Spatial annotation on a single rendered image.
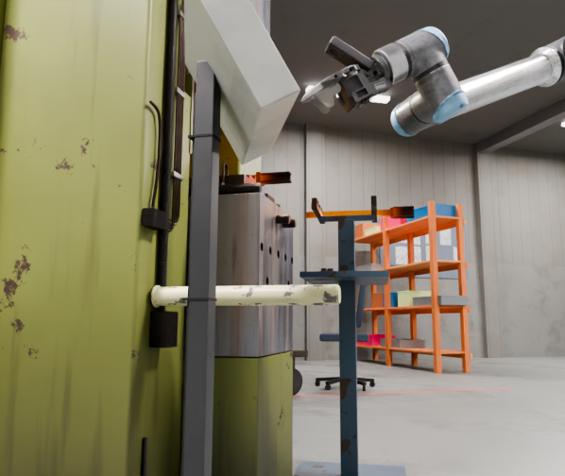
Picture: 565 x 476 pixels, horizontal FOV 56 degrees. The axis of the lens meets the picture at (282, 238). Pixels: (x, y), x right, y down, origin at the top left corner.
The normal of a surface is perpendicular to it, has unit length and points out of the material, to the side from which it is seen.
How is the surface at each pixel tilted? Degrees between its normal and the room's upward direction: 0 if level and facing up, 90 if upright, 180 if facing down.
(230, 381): 90
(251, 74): 90
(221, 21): 90
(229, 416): 90
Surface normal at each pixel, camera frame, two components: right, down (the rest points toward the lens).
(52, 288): -0.26, -0.15
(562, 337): 0.28, -0.15
